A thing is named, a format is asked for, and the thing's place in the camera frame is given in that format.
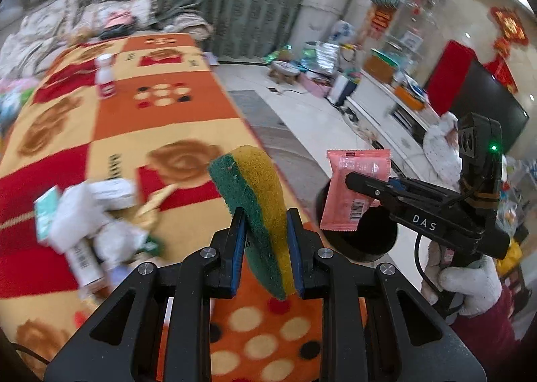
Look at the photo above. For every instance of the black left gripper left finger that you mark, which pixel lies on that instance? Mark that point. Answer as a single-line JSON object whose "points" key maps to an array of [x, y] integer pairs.
{"points": [[157, 312]]}

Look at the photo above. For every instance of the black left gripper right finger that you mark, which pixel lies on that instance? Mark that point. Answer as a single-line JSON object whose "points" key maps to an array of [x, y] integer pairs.
{"points": [[375, 325]]}

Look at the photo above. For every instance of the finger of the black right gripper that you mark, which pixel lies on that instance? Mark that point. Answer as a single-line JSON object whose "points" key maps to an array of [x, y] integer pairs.
{"points": [[385, 192]]}

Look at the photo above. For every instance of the pink snack wrapper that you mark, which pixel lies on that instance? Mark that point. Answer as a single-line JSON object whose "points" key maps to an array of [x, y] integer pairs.
{"points": [[350, 191]]}

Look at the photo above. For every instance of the white barcode box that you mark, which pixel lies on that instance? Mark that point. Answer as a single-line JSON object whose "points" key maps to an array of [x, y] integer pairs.
{"points": [[84, 266]]}

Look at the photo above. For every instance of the yellow wrapper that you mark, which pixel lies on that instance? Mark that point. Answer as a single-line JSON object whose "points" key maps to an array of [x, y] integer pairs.
{"points": [[147, 216]]}

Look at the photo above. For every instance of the green yellow scrub sponge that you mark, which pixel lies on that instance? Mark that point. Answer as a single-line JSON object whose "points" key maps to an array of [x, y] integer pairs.
{"points": [[246, 178]]}

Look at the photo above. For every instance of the teal tissue packet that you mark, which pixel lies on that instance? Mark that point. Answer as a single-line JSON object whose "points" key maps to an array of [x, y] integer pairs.
{"points": [[45, 208]]}

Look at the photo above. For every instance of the black round trash bin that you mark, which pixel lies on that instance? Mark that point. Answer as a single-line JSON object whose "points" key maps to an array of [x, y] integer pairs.
{"points": [[365, 234]]}

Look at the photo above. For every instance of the white gloved right hand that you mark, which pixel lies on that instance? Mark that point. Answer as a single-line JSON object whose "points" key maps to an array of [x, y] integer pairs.
{"points": [[480, 287]]}

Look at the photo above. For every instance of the white tv cabinet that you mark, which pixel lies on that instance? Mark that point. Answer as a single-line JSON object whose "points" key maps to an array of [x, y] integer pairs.
{"points": [[381, 119]]}

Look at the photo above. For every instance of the white dotted baby blanket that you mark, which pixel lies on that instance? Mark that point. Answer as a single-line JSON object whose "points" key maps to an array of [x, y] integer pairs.
{"points": [[441, 147]]}

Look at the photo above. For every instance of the grey floor rug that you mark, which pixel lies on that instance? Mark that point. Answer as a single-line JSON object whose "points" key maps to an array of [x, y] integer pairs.
{"points": [[304, 175]]}

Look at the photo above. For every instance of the orange tray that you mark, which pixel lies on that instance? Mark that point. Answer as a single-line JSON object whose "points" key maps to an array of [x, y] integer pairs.
{"points": [[409, 99]]}

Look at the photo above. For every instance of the red cloth on television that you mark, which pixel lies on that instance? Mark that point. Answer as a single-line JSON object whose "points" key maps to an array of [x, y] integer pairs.
{"points": [[443, 85]]}

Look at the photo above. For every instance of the black flat screen television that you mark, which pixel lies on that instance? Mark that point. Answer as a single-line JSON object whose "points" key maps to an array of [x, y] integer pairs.
{"points": [[482, 94]]}

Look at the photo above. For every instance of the brown handbag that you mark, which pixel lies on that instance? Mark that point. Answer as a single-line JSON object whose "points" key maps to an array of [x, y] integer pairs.
{"points": [[379, 69]]}

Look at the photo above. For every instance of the silver foil bag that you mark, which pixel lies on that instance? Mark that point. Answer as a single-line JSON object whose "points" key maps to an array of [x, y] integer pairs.
{"points": [[327, 57]]}

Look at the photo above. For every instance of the small wooden stool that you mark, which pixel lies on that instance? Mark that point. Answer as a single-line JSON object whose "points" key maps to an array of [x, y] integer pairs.
{"points": [[283, 71]]}

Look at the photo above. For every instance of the orange red patterned blanket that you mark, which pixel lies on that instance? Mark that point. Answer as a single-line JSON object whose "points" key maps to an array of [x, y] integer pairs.
{"points": [[169, 116]]}

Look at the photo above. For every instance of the white bottle red label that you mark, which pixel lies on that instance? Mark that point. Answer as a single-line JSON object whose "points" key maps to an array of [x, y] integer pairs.
{"points": [[105, 79]]}

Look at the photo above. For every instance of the floral pillow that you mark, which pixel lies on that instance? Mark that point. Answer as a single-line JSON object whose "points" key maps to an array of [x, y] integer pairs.
{"points": [[104, 14]]}

